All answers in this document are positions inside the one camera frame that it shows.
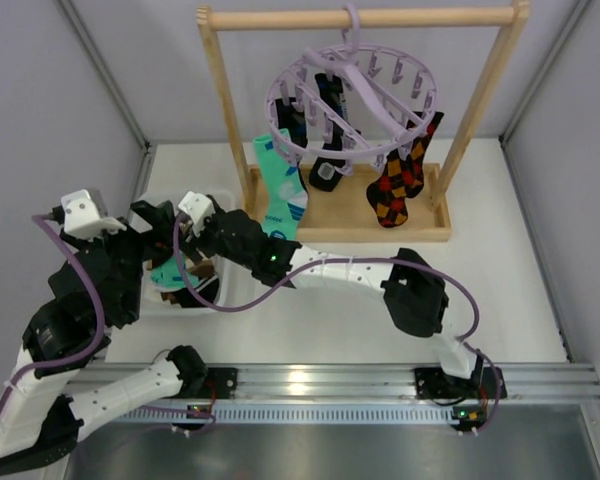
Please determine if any black sock with label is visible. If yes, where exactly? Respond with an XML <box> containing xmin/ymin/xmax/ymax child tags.
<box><xmin>309</xmin><ymin>73</ymin><xmax>347</xmax><ymax>192</ymax></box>

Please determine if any black blue sock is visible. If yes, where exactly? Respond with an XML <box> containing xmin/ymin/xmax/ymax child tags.
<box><xmin>275</xmin><ymin>97</ymin><xmax>308</xmax><ymax>148</ymax></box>

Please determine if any lilac round clip hanger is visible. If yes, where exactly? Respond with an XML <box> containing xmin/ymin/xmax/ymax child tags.
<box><xmin>265</xmin><ymin>4</ymin><xmax>438</xmax><ymax>177</ymax></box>

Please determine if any brown striped sock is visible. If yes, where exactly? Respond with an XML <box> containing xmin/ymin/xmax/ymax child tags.
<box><xmin>147</xmin><ymin>253</ymin><xmax>219</xmax><ymax>308</ymax></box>

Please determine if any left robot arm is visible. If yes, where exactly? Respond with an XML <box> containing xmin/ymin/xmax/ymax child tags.
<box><xmin>0</xmin><ymin>195</ymin><xmax>208</xmax><ymax>477</ymax></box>

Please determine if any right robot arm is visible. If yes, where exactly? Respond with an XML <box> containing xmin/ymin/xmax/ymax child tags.
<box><xmin>174</xmin><ymin>207</ymin><xmax>503</xmax><ymax>400</ymax></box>

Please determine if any teal sock in basket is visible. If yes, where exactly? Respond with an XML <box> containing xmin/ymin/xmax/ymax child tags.
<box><xmin>149</xmin><ymin>257</ymin><xmax>186</xmax><ymax>292</ymax></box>

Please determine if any black white sock in basket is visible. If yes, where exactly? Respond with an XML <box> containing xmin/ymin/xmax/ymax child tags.
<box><xmin>171</xmin><ymin>277</ymin><xmax>220</xmax><ymax>309</ymax></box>

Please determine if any white plastic basket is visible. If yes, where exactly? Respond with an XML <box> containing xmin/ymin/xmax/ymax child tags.
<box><xmin>127</xmin><ymin>188</ymin><xmax>237</xmax><ymax>317</ymax></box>

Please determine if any teal white sock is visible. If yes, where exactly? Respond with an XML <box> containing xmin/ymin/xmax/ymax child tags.
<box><xmin>252</xmin><ymin>134</ymin><xmax>309</xmax><ymax>240</ymax></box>

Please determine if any wooden hanging rack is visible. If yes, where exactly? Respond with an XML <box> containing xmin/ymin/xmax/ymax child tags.
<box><xmin>196</xmin><ymin>1</ymin><xmax>530</xmax><ymax>243</ymax></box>

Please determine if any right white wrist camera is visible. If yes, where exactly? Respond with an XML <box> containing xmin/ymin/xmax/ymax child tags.
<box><xmin>177</xmin><ymin>191</ymin><xmax>217</xmax><ymax>236</ymax></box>

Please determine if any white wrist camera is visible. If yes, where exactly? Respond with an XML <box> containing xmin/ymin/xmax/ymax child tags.
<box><xmin>51</xmin><ymin>189</ymin><xmax>127</xmax><ymax>241</ymax></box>
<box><xmin>177</xmin><ymin>191</ymin><xmax>217</xmax><ymax>236</ymax></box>

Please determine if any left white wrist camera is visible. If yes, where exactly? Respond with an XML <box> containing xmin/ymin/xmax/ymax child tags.
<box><xmin>51</xmin><ymin>189</ymin><xmax>127</xmax><ymax>241</ymax></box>

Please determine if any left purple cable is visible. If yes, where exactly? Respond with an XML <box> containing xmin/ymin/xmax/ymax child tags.
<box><xmin>0</xmin><ymin>213</ymin><xmax>216</xmax><ymax>461</ymax></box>

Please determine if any purple cable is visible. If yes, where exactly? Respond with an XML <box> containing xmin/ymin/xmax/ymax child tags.
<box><xmin>172</xmin><ymin>212</ymin><xmax>499</xmax><ymax>436</ymax></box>
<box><xmin>0</xmin><ymin>213</ymin><xmax>216</xmax><ymax>461</ymax></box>

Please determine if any slotted cable duct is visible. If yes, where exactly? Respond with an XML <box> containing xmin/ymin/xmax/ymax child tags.
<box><xmin>79</xmin><ymin>403</ymin><xmax>481</xmax><ymax>426</ymax></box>

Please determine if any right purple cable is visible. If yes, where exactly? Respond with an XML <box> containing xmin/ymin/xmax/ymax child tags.
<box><xmin>172</xmin><ymin>212</ymin><xmax>499</xmax><ymax>436</ymax></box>

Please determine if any aluminium mounting rail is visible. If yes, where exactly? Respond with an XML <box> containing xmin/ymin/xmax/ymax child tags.
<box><xmin>59</xmin><ymin>362</ymin><xmax>600</xmax><ymax>401</ymax></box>

